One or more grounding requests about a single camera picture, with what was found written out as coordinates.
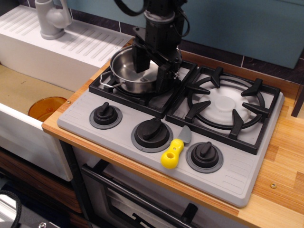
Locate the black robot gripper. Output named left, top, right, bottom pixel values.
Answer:
left=132, top=16, right=185, bottom=93

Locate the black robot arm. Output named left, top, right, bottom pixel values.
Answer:
left=132, top=0, right=189, bottom=93

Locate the stainless steel pot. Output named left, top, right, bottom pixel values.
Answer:
left=99, top=46, right=159, bottom=95

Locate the black left burner grate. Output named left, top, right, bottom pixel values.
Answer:
left=89, top=60, right=197, bottom=118

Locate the black burner grate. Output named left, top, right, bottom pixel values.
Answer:
left=89, top=60, right=197, bottom=118
left=166, top=66, right=281, bottom=154

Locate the black left stove knob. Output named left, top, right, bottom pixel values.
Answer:
left=89, top=102, right=123, bottom=130

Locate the black stove knob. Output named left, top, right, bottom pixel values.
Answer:
left=131, top=117, right=173, bottom=153
left=89, top=102, right=123, bottom=130
left=186, top=142, right=224, bottom=174

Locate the black middle stove knob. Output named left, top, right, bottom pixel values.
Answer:
left=131, top=117, right=173, bottom=153

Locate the white burner cap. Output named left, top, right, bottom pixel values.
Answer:
left=199, top=86, right=251, bottom=125

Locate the black right burner grate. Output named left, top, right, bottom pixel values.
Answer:
left=166, top=66, right=281, bottom=154

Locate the grey toy stove top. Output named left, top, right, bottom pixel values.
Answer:
left=56, top=60, right=285, bottom=207

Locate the black right stove knob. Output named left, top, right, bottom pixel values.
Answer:
left=186, top=142, right=224, bottom=174

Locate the grey toy faucet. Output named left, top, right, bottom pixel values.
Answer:
left=35, top=0, right=72, bottom=40

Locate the orange plastic bowl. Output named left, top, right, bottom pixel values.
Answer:
left=28, top=96, right=67, bottom=122

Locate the white toy sink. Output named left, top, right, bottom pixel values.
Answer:
left=0, top=5, right=131, bottom=181

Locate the teal box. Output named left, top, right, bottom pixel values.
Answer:
left=182, top=0, right=304, bottom=68

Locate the black braided cable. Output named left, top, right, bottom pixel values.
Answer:
left=114, top=0, right=149, bottom=17

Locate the yellow handled toy knife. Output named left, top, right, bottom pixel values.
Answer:
left=161, top=125, right=191, bottom=169

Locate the oven door with black handle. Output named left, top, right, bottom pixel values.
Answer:
left=80, top=164, right=197, bottom=228

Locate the black cable bottom left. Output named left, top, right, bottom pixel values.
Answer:
left=0, top=189, right=22, bottom=228

